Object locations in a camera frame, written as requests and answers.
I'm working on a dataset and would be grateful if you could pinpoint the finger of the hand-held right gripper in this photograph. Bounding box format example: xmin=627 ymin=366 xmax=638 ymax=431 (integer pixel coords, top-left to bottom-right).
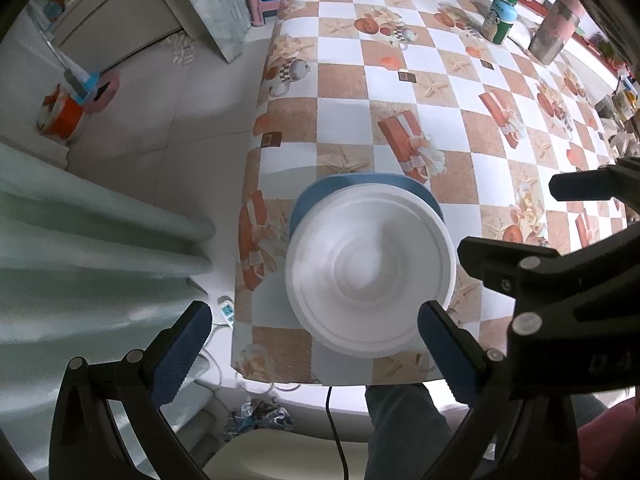
xmin=548 ymin=156 xmax=640 ymax=223
xmin=458 ymin=222 xmax=640 ymax=401

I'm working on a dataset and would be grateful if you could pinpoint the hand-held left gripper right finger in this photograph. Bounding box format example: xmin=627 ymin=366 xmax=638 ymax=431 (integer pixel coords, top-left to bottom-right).
xmin=417 ymin=300 xmax=581 ymax=480

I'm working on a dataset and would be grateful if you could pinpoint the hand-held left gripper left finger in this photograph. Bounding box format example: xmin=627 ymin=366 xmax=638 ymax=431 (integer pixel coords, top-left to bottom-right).
xmin=50 ymin=300 xmax=213 ymax=480

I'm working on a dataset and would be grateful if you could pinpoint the white paper bowl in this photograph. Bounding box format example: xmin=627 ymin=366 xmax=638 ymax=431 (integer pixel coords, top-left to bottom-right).
xmin=285 ymin=185 xmax=457 ymax=359

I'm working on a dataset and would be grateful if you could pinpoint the blue plastic bowl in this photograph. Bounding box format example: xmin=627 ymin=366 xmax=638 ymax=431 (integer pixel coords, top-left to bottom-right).
xmin=289 ymin=173 xmax=446 ymax=241

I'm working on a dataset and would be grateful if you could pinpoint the white power strip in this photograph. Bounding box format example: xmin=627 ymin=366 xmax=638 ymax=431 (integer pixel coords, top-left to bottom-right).
xmin=215 ymin=297 xmax=237 ymax=327

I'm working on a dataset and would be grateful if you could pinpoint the person's leg in jeans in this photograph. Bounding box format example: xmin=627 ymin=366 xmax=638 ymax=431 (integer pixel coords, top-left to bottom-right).
xmin=364 ymin=382 xmax=501 ymax=480

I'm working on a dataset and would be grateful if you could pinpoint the crumpled patterned wrapper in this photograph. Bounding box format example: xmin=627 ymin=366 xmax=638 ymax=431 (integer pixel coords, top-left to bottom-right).
xmin=225 ymin=397 xmax=293 ymax=441

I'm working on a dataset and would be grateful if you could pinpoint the pale green curtain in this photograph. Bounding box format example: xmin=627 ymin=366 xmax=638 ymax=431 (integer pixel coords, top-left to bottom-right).
xmin=0 ymin=142 xmax=216 ymax=461

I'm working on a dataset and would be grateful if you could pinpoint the white chair seat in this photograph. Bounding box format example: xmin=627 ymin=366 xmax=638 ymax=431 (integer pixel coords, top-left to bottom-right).
xmin=205 ymin=430 xmax=371 ymax=480

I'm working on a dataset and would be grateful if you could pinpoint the maroon garment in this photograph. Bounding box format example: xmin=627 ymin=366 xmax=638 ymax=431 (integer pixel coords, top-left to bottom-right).
xmin=577 ymin=400 xmax=640 ymax=480

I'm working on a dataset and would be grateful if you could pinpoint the pink metal tumbler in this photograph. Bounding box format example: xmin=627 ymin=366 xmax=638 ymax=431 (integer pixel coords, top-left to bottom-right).
xmin=527 ymin=0 xmax=586 ymax=66

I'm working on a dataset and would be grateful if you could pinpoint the green capped bottle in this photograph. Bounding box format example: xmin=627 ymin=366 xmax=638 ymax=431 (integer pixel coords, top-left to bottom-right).
xmin=481 ymin=0 xmax=518 ymax=45

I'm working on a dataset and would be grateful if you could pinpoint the checkered patterned tablecloth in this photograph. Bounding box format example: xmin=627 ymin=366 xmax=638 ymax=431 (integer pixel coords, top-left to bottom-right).
xmin=230 ymin=0 xmax=640 ymax=386

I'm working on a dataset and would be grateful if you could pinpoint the orange bucket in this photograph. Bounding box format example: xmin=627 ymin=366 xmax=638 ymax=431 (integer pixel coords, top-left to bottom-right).
xmin=36 ymin=82 xmax=83 ymax=136

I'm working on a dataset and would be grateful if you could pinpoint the blue grey brush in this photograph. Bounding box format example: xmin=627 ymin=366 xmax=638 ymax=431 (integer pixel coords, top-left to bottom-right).
xmin=63 ymin=66 xmax=101 ymax=102

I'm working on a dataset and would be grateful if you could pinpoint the white cabinet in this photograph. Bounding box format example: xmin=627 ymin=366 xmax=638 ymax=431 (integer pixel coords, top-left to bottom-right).
xmin=50 ymin=0 xmax=186 ymax=68

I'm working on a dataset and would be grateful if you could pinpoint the green marbled panel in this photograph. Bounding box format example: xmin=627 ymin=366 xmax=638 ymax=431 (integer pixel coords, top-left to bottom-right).
xmin=162 ymin=0 xmax=251 ymax=63

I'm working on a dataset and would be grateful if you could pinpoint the white cable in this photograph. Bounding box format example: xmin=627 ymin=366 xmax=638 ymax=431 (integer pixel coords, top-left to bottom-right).
xmin=197 ymin=320 xmax=301 ymax=393

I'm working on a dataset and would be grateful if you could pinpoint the black cable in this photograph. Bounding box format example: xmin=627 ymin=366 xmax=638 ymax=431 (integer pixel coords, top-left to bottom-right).
xmin=325 ymin=385 xmax=352 ymax=480

